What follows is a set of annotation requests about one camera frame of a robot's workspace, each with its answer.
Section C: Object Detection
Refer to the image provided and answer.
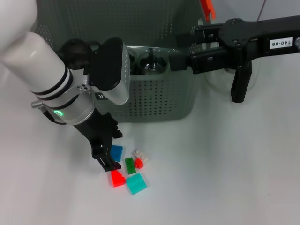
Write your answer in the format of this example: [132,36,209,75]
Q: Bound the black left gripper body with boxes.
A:
[74,109,118,159]

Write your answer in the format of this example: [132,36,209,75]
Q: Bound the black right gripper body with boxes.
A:
[218,15,300,69]

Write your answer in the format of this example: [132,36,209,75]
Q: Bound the blue toy brick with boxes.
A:
[110,145,124,162]

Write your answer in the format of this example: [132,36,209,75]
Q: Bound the orange-red sloped toy brick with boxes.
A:
[110,170,125,188]

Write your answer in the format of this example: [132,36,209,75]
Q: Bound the teal toy brick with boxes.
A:
[126,172,149,195]

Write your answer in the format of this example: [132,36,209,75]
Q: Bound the glass teacup black sleeve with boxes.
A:
[138,48,170,76]

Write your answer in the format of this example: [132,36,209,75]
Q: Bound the glass jar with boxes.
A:
[126,46,138,71]

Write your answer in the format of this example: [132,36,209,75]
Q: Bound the grey perforated storage bin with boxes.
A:
[30,0,218,124]

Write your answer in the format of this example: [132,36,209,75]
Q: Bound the narrow green toy brick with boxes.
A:
[124,157,137,175]

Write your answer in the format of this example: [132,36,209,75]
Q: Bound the opaque white toy brick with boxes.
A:
[132,149,150,164]

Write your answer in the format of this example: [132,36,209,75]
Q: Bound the black clay teapot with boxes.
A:
[57,38,104,71]

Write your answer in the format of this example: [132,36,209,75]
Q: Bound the orange bin carry handle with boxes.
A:
[200,0,216,22]

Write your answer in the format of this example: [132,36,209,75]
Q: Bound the glass pitcher black handle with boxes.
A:
[205,65,261,104]

